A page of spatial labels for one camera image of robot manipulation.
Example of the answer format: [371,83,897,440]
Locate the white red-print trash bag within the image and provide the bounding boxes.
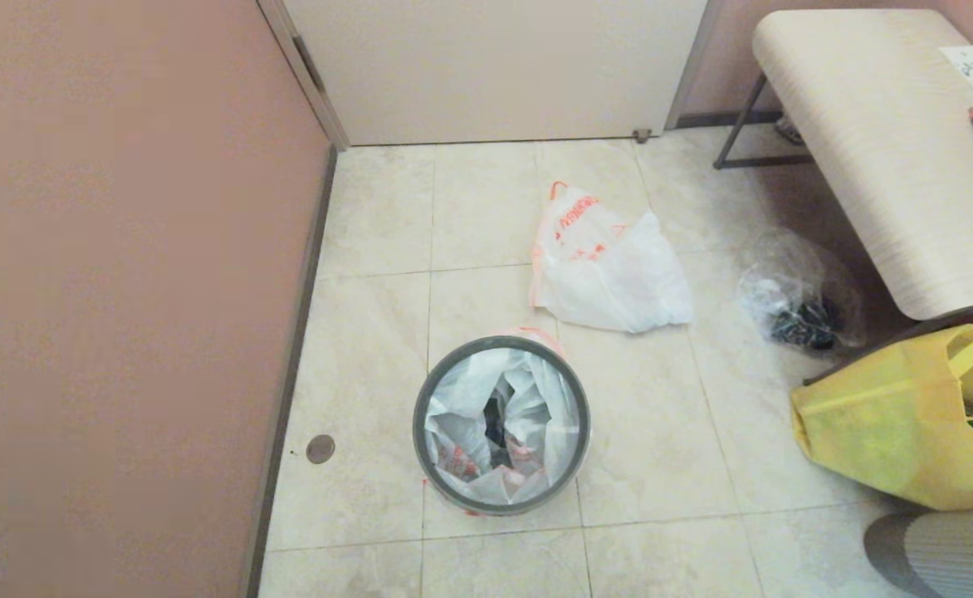
[418,326,590,517]
[528,181,697,335]

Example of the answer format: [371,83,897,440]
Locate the grey bin rim ring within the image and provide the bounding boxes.
[413,336,592,517]

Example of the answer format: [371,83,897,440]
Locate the black trash bin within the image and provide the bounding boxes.
[481,390,511,470]

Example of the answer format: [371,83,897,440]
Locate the clear plastic bag black contents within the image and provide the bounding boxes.
[734,228,865,354]

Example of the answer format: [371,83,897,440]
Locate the yellow fabric bag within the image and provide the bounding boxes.
[790,324,973,512]

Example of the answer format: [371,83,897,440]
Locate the white door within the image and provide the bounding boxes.
[283,0,707,149]

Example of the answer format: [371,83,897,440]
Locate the beige wood-grain table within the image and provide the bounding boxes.
[752,8,973,388]

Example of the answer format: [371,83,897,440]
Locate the grey striped rounded object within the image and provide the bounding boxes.
[863,508,973,598]

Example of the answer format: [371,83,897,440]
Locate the dark wall baseboard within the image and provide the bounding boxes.
[242,145,340,598]

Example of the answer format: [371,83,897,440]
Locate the dark metal table frame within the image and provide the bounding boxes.
[712,73,815,171]

